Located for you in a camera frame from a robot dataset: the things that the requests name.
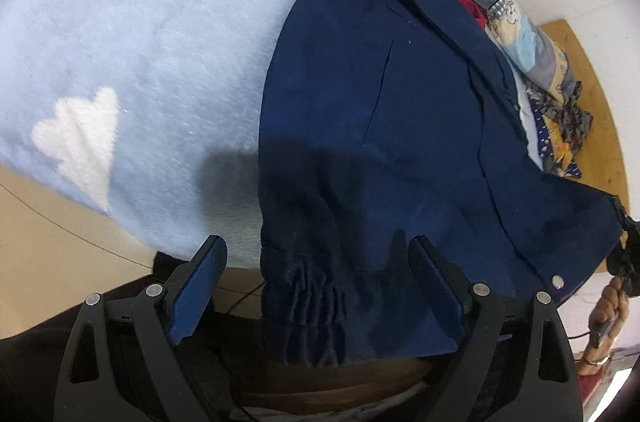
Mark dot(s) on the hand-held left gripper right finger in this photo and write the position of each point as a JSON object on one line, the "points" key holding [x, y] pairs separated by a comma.
{"points": [[440, 297]]}

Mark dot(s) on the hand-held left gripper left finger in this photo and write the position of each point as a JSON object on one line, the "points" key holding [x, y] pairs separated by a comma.
{"points": [[192, 297]]}

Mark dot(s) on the navy blue work jacket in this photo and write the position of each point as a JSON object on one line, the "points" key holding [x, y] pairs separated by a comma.
{"points": [[380, 112]]}

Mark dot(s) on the person's right hand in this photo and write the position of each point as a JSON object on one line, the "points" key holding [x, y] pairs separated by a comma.
{"points": [[607, 307]]}

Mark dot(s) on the dark patterned crumpled cloth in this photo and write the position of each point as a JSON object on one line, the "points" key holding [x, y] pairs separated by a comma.
{"points": [[565, 127]]}

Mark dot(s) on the wooden board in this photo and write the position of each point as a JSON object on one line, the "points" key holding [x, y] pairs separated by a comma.
{"points": [[600, 102]]}

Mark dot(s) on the striped patterned long pillow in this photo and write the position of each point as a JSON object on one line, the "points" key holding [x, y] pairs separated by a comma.
{"points": [[530, 37]]}

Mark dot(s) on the light blue cloud-print blanket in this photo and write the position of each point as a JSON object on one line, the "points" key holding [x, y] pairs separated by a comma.
{"points": [[150, 27]]}

